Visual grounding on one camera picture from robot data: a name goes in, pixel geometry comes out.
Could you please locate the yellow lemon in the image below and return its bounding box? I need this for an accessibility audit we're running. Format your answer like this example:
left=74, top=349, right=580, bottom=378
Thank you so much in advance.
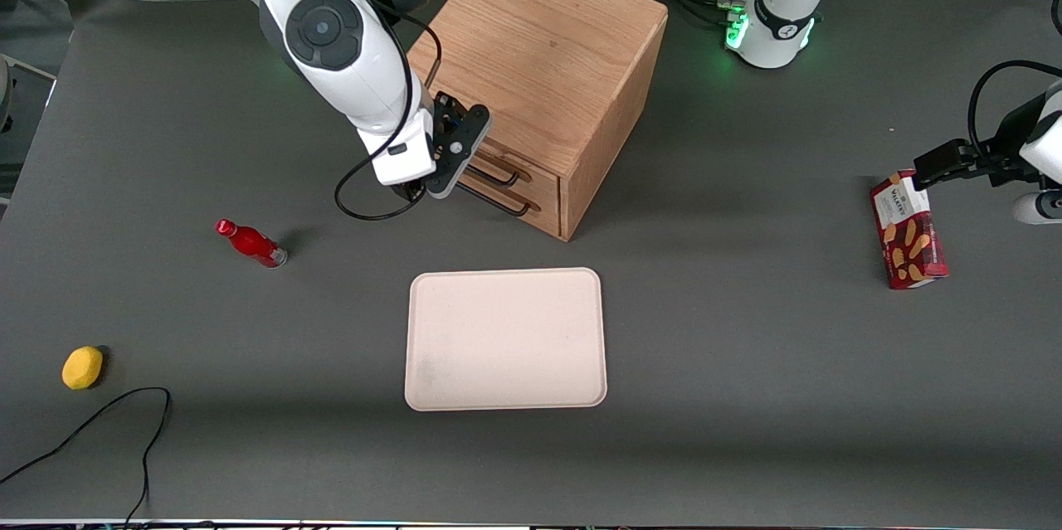
left=61, top=345, right=105, bottom=391

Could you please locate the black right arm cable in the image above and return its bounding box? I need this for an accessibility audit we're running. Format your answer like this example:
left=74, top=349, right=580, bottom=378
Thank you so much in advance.
left=334, top=0, right=443, bottom=221

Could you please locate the black cable on table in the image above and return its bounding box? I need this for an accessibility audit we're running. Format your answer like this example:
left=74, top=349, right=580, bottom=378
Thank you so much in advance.
left=0, top=387, right=173, bottom=528

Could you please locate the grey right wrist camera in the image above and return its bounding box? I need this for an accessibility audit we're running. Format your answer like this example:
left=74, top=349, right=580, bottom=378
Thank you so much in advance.
left=423, top=95, right=492, bottom=201

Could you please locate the cream plastic tray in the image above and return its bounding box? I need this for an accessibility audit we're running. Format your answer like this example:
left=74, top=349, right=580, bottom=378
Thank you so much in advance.
left=404, top=267, right=608, bottom=412

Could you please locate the wooden closed drawer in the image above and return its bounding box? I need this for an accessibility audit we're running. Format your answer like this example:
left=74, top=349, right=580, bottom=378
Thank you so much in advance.
left=460, top=173, right=564, bottom=241

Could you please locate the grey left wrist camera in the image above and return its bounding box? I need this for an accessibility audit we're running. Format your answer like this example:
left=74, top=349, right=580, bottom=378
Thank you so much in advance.
left=1012, top=190, right=1062, bottom=226

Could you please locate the red bottle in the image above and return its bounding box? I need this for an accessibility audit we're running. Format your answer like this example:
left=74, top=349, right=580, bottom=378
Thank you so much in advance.
left=215, top=218, right=289, bottom=269

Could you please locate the black wire drawer handle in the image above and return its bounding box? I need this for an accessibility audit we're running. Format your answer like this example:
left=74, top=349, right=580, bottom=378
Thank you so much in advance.
left=467, top=150, right=532, bottom=187
left=456, top=178, right=533, bottom=218

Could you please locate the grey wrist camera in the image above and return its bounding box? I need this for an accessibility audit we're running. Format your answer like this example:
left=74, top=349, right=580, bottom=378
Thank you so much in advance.
left=423, top=95, right=492, bottom=201
left=1012, top=190, right=1062, bottom=226

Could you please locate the wooden drawer cabinet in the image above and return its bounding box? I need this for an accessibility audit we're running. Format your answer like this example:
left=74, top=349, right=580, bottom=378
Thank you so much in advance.
left=407, top=0, right=670, bottom=242

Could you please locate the red tartan shortbread box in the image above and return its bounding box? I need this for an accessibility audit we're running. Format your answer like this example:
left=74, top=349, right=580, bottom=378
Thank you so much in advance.
left=870, top=169, right=949, bottom=290

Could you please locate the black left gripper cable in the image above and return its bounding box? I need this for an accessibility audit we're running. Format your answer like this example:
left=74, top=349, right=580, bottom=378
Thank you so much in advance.
left=967, top=60, right=1062, bottom=166

